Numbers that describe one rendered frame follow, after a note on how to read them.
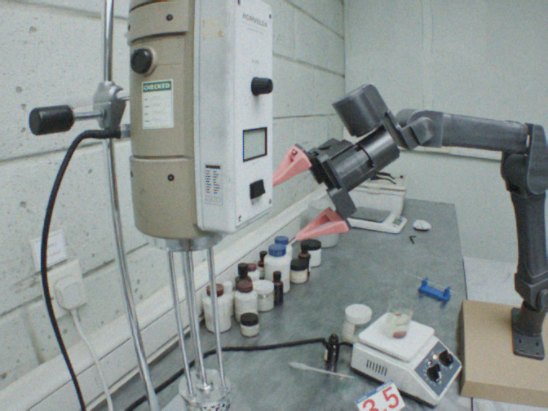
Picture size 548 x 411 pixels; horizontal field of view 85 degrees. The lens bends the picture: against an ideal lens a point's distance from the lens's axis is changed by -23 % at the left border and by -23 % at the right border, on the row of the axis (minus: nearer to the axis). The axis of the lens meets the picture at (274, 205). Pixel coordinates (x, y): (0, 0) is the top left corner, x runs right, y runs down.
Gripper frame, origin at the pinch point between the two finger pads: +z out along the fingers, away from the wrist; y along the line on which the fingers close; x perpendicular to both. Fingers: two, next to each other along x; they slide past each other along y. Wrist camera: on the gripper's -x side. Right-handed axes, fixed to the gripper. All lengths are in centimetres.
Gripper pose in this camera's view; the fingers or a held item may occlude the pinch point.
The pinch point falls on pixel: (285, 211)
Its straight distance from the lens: 56.5
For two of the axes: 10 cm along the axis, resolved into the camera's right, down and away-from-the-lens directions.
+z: -8.4, 5.5, 0.2
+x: 2.0, 3.3, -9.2
